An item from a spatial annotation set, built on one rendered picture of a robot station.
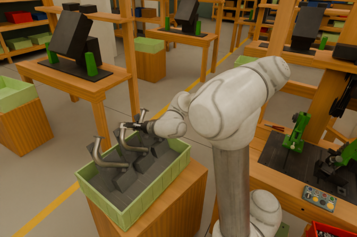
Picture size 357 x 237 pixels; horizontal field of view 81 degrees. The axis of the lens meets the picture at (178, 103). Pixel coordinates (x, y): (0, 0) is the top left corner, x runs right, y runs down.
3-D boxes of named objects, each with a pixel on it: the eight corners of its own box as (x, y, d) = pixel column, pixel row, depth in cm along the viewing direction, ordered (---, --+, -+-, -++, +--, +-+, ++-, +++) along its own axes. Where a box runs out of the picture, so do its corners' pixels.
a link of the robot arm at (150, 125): (155, 117, 108) (147, 117, 112) (152, 134, 106) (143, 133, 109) (166, 121, 115) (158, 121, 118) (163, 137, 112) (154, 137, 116)
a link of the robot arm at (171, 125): (160, 142, 110) (170, 122, 118) (184, 144, 101) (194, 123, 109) (149, 129, 104) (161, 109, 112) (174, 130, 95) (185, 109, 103)
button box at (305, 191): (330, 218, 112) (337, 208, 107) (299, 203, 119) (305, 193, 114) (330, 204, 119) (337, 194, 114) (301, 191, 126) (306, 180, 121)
